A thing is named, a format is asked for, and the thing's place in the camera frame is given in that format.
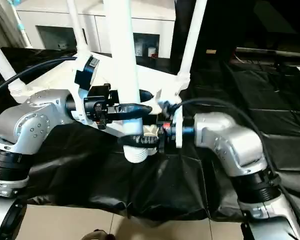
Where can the black plastic mat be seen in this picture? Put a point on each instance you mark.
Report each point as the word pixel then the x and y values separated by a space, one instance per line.
pixel 270 110

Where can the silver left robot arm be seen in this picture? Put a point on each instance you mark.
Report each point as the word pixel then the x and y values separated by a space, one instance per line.
pixel 30 125

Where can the white glass-door cabinet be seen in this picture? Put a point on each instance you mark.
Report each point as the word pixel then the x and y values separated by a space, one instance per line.
pixel 50 20

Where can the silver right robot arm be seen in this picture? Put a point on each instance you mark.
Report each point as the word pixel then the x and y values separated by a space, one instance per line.
pixel 235 145

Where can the white plastic table top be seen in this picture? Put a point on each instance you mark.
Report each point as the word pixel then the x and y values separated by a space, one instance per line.
pixel 60 75

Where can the small yellow label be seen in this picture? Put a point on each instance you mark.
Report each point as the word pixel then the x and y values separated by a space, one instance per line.
pixel 211 51

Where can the white pole with blue band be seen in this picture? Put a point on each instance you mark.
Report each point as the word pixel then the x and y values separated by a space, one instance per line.
pixel 20 25

